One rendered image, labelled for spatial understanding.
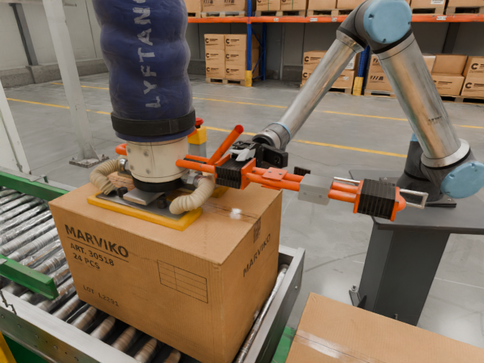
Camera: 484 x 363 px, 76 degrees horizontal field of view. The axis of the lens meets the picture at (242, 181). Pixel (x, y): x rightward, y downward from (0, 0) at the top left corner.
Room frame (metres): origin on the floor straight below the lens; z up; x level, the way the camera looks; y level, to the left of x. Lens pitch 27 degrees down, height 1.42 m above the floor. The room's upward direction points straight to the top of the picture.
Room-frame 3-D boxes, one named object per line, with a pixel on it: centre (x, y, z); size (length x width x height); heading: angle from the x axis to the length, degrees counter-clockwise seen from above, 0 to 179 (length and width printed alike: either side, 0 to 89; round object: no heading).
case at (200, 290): (0.85, 0.22, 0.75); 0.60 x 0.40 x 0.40; 63
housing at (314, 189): (0.66, -0.18, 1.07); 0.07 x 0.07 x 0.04; 65
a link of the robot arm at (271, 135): (0.96, -0.07, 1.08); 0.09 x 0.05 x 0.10; 65
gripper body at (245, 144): (0.89, -0.03, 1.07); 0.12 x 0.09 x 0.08; 155
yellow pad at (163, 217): (0.77, 0.28, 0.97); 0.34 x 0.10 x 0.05; 65
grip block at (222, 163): (0.75, 0.02, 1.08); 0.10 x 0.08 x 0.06; 155
